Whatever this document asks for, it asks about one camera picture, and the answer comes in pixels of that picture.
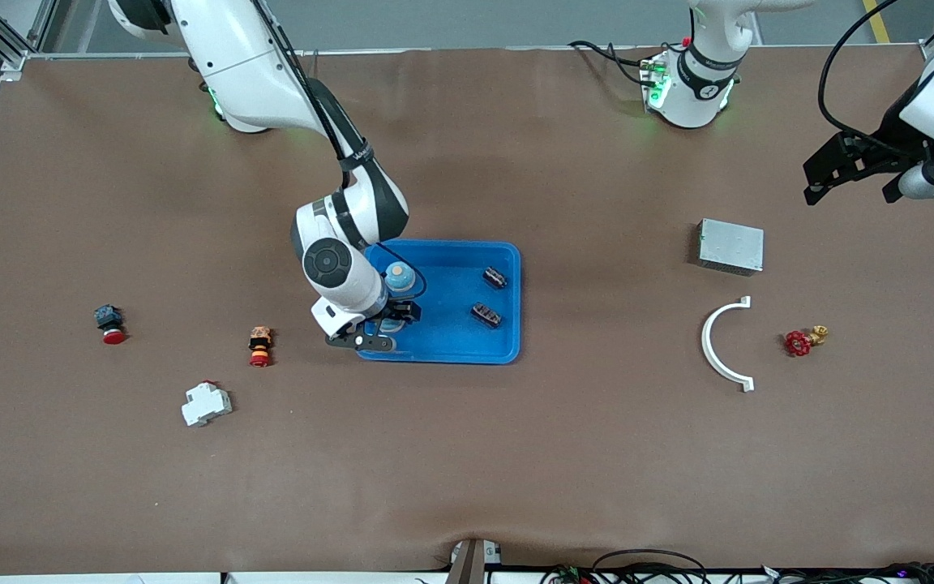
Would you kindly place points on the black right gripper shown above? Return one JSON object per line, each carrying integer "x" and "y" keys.
{"x": 399, "y": 310}

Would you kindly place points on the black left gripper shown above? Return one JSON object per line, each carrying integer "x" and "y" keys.
{"x": 889, "y": 132}

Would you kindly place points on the blue dome bell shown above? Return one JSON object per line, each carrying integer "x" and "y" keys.
{"x": 392, "y": 326}
{"x": 400, "y": 280}

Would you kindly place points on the black electrolytic capacitor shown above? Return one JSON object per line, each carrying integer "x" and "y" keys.
{"x": 494, "y": 278}
{"x": 486, "y": 315}

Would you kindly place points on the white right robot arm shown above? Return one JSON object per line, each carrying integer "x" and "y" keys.
{"x": 224, "y": 57}

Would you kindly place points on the blue plastic tray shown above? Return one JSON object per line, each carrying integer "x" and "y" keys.
{"x": 451, "y": 341}

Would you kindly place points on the grey metal box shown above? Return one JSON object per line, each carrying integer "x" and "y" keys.
{"x": 730, "y": 246}

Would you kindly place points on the white circuit breaker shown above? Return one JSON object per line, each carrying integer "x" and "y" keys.
{"x": 206, "y": 404}

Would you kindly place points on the red emergency stop button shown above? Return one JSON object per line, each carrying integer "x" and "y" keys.
{"x": 109, "y": 318}

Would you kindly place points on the orange red push button switch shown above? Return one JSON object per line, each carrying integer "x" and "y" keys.
{"x": 260, "y": 341}

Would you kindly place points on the white curved bracket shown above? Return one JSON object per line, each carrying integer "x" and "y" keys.
{"x": 707, "y": 341}

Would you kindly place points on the aluminium frame profile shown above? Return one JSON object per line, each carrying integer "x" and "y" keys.
{"x": 13, "y": 63}

